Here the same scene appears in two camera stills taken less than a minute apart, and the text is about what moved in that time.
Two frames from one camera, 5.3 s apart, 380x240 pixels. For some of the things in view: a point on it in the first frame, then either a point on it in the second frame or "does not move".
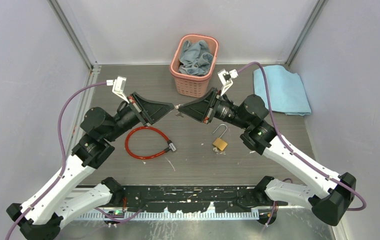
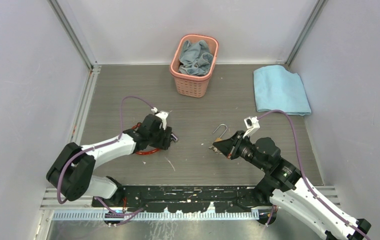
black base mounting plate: (182, 198) does not move
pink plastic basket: (188, 85) does not move
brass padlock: (219, 143) does not move
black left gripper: (149, 111) → (164, 141)
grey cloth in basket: (195, 58) does not move
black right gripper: (201, 109) → (229, 146)
